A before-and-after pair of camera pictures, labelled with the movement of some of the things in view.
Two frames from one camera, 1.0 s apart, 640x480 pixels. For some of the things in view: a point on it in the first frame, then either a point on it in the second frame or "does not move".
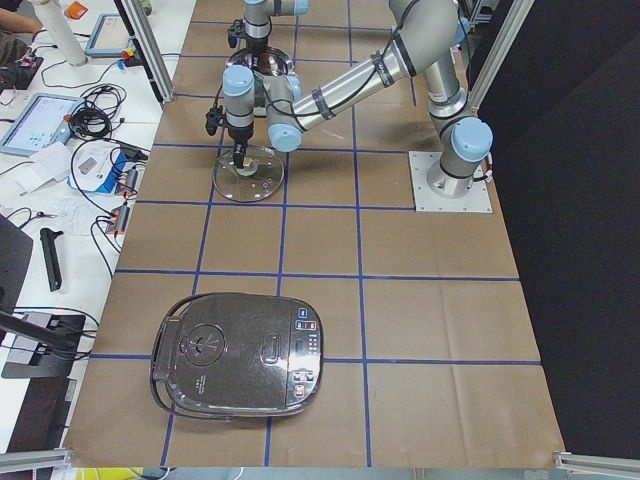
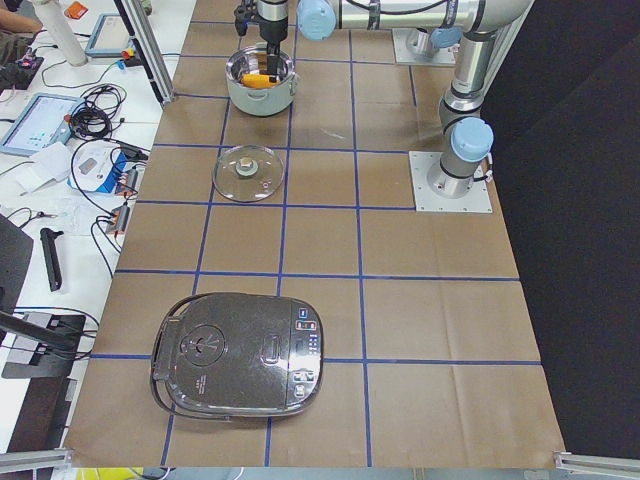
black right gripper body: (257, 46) -> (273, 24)
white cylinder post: (62, 33) does not move
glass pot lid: (260, 178) does not move
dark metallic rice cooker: (237, 355) does not move
